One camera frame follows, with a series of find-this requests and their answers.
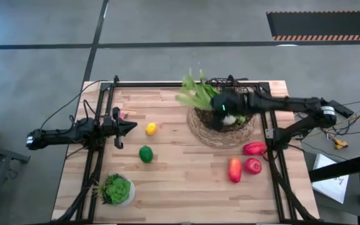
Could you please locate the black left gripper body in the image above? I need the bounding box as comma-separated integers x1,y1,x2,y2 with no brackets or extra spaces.
104,107,124,150

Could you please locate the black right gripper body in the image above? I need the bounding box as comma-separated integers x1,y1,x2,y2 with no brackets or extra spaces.
211,91,251,118

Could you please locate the green lettuce head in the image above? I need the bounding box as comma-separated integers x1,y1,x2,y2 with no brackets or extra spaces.
176,69,221,111

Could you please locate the round woven wicker basket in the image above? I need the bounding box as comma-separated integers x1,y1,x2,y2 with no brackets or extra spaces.
186,104,257,149

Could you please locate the white cauliflower piece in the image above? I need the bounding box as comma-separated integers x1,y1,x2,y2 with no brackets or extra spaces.
222,114,238,126

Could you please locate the yellow lemon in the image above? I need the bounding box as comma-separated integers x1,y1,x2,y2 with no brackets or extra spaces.
145,122,158,136

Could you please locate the green lime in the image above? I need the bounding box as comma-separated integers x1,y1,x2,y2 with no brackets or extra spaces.
139,145,154,164

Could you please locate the red bell pepper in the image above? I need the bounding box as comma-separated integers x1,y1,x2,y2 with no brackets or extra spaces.
242,141,268,156

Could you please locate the red orange mango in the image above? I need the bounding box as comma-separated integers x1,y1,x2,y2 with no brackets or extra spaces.
227,157,243,184

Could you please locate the red apple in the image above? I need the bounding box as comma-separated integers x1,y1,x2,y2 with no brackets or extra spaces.
244,157,263,175

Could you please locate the succulent in white pot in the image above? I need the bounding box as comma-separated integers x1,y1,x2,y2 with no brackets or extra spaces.
92,173,136,207

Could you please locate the black mat with hazard stripes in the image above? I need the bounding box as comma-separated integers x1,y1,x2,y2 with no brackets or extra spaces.
266,11,360,42

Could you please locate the white paper sheet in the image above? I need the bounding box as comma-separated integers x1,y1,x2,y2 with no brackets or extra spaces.
311,153,350,204

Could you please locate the black desk bar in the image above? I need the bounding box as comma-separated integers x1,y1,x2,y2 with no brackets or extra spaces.
307,151,360,183

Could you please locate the black wire mesh basket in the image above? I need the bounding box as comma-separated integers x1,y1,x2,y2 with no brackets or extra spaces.
204,77,256,96

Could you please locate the black aluminium table frame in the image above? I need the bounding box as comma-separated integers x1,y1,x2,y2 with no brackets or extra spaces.
54,74,320,223

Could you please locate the black cable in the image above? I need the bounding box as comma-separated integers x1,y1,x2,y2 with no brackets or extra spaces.
40,79,109,129

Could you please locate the yellow cable connector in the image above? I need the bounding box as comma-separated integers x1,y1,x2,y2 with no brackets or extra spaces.
334,137,349,151

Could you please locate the bundle of coloured cables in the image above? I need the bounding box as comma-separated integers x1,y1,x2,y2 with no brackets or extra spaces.
323,99,360,148

